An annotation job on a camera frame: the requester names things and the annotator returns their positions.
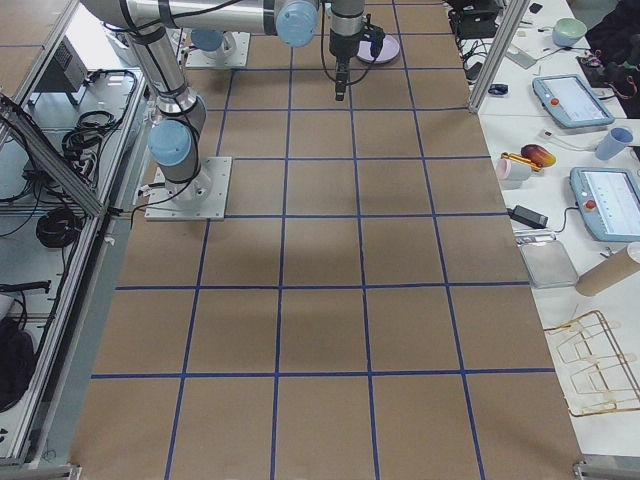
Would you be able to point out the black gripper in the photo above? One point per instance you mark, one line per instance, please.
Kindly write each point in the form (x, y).
(341, 46)

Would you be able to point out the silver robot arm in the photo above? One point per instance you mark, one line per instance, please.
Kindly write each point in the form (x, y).
(345, 15)
(180, 112)

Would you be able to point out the lavender plate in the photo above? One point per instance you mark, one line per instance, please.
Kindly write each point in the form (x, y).
(389, 51)

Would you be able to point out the light blue plastic cup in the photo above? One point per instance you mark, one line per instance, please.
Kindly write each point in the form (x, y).
(613, 143)

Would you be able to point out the pink mug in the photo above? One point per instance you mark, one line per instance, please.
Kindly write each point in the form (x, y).
(512, 170)

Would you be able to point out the green bowl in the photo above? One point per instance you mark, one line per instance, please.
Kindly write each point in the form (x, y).
(568, 31)

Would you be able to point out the upper blue teach pendant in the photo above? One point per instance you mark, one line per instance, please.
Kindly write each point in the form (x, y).
(571, 102)

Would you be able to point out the blue teach pendant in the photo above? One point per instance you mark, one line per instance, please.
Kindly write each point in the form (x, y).
(608, 200)
(571, 102)

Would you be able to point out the black power adapter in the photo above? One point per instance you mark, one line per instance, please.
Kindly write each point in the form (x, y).
(527, 217)

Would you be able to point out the grey control box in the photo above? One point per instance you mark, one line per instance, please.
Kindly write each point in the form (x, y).
(65, 73)

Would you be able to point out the lower blue teach pendant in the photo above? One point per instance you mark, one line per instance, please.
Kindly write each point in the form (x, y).
(608, 200)

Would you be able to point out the cardboard tube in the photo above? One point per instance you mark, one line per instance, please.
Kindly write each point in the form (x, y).
(611, 271)

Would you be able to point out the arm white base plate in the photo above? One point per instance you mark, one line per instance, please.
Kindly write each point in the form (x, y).
(232, 53)
(205, 198)

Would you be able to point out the aluminium frame post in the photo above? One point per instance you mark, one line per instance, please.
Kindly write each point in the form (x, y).
(506, 31)

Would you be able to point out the gold wire rack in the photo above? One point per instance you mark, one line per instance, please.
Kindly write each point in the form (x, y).
(596, 374)

